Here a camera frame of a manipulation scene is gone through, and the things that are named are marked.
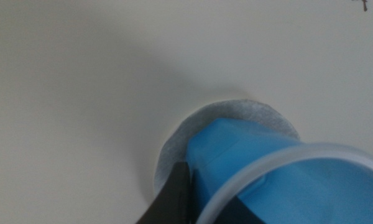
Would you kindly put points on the round grey cup mat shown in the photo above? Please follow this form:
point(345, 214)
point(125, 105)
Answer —
point(180, 133)

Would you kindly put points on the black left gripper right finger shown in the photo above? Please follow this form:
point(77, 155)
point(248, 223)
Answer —
point(237, 214)

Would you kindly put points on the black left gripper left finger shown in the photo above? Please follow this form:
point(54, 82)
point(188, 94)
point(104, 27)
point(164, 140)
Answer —
point(171, 199)

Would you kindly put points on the blue plastic cup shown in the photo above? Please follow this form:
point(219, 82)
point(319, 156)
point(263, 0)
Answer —
point(236, 146)

